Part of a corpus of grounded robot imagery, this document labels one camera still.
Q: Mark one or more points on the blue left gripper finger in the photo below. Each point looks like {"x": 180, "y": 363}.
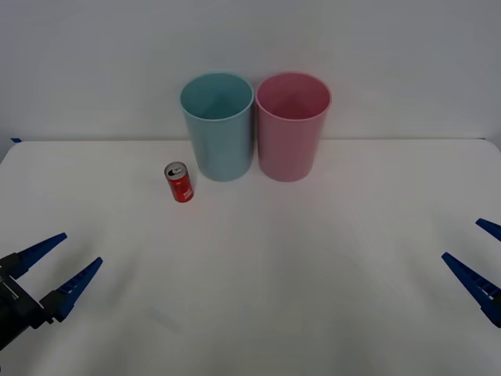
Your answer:
{"x": 37, "y": 250}
{"x": 76, "y": 284}

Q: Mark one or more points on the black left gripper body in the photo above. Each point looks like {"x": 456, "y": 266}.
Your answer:
{"x": 17, "y": 303}

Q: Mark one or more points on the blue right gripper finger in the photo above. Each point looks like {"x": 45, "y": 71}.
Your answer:
{"x": 491, "y": 228}
{"x": 479, "y": 284}

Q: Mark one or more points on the red drink can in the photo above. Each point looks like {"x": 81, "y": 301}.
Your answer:
{"x": 181, "y": 186}

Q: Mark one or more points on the pale blue plastic bin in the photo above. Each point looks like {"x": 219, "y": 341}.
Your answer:
{"x": 221, "y": 149}

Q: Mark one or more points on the pink plastic bin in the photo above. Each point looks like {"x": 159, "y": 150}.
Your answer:
{"x": 287, "y": 149}

